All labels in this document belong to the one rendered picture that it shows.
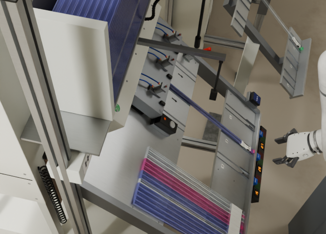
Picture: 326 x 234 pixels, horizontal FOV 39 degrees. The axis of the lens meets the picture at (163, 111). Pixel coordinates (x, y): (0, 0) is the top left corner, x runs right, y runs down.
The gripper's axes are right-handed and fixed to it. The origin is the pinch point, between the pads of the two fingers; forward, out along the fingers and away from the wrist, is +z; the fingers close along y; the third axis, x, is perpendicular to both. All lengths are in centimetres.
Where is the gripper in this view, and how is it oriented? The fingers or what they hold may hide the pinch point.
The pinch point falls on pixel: (277, 151)
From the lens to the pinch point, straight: 187.9
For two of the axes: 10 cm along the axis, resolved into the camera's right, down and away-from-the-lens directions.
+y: 2.1, -8.1, 5.4
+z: -7.0, 2.6, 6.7
